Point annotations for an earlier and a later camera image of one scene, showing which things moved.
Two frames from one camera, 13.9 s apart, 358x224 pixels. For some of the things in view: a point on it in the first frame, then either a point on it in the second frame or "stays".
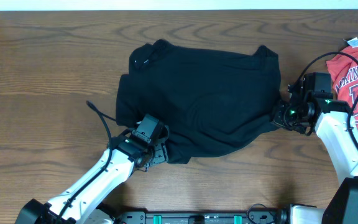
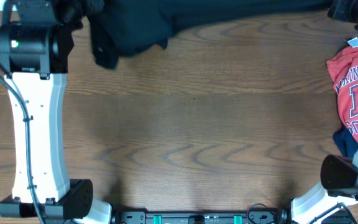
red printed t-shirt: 354,73 stays
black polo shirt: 206,100 to 119,27
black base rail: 197,217 stays
